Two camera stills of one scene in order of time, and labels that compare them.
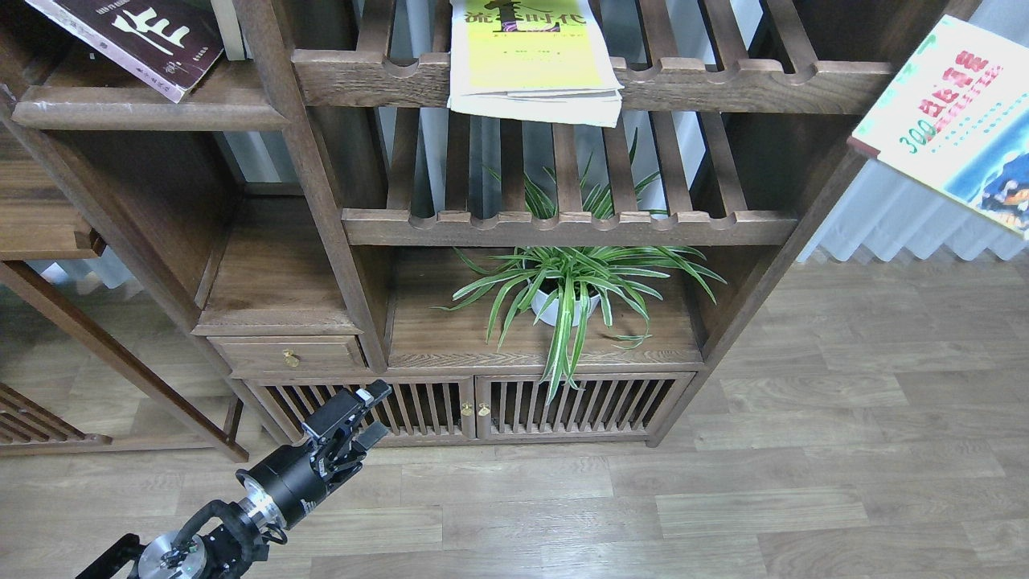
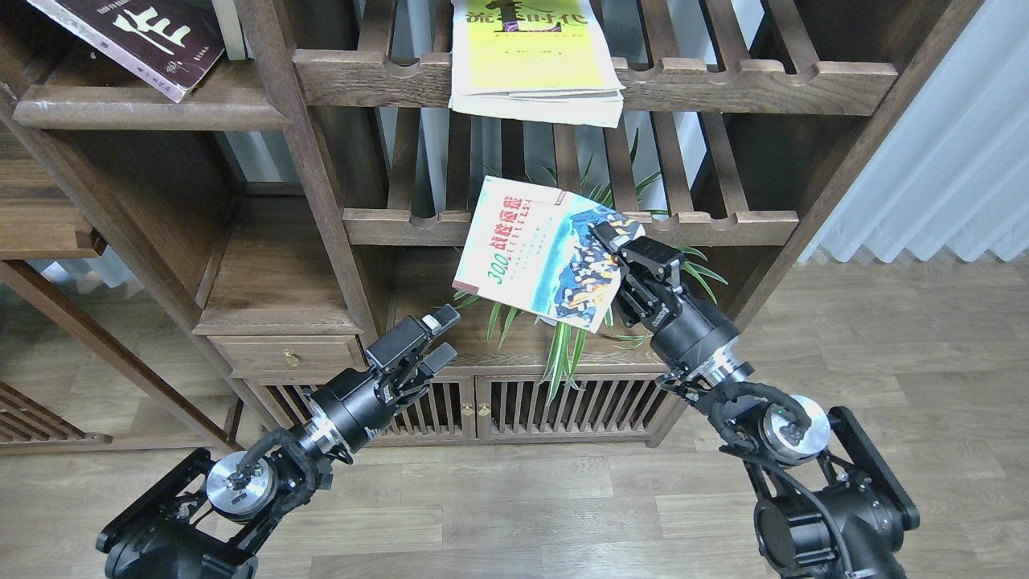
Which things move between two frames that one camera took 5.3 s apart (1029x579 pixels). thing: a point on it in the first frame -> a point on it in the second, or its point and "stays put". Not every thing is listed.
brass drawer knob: x=290 y=359 stays put
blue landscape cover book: x=957 y=117 -> x=532 y=250
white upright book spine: x=229 y=28 stays put
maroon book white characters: x=166 y=44 stays put
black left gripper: x=290 y=479 -> x=356 y=402
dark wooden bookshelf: x=321 y=217 stays put
